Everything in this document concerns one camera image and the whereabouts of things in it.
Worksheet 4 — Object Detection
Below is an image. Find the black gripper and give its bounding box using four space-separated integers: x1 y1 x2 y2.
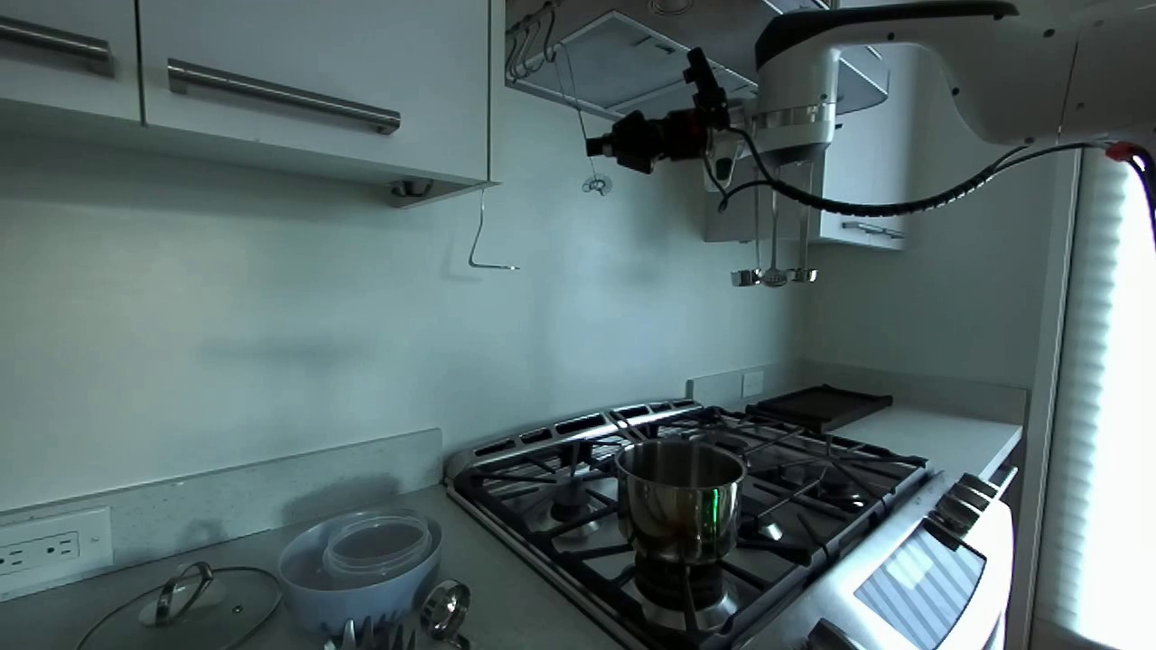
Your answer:
582 104 742 173

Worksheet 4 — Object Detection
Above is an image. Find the stainless steel range hood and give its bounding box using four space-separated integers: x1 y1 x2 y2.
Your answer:
503 0 897 127

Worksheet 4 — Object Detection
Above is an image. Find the hanging metal ladle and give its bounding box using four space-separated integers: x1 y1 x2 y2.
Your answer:
789 205 822 290
757 185 796 293
731 178 766 293

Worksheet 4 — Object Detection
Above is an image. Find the small under-cabinet fitting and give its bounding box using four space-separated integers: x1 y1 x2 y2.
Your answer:
385 178 442 205

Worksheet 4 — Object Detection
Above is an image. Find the wide white cabinet door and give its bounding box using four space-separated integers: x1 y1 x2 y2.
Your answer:
132 0 497 187

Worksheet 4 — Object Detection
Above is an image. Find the black griddle plate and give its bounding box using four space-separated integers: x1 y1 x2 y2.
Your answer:
744 381 897 435

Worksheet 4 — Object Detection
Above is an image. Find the stainless steel pot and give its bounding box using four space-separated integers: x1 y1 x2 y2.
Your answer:
613 435 751 609

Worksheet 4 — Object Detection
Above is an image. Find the stainless steel gas stove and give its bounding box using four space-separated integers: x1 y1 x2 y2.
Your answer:
442 392 1022 650

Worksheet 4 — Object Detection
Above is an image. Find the small round metal utensil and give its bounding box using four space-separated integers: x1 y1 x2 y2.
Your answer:
417 579 476 642

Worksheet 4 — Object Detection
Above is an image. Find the white bowl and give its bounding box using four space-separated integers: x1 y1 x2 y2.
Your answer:
277 506 443 634

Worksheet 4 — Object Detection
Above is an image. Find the metal utensil cluster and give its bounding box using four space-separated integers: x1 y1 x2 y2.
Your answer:
320 613 418 650

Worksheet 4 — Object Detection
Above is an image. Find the narrow white cabinet door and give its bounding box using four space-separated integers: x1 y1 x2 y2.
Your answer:
0 0 143 127

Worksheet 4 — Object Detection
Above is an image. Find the white window blind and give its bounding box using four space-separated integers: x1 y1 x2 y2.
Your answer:
1034 140 1156 650

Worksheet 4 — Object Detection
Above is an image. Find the glass pot lid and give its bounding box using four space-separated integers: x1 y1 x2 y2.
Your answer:
73 558 289 650

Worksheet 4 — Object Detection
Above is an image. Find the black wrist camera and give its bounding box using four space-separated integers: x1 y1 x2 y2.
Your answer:
682 43 732 120

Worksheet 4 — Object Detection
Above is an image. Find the wire hanger on hood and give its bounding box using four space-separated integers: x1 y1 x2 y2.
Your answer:
503 0 571 81

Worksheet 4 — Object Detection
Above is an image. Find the L-shaped metal wall hook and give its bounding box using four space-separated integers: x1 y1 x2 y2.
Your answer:
465 209 524 278

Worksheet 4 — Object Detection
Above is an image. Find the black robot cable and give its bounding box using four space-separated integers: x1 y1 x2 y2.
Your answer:
701 121 1156 222

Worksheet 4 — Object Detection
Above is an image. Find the long metal cabinet handle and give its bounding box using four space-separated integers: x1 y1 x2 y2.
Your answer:
163 57 405 138

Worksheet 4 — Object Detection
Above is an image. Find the short metal cabinet handle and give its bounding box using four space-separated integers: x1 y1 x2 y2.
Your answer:
0 13 119 79

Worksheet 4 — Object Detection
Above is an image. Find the white wall power outlet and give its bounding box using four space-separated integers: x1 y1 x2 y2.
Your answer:
0 500 117 605

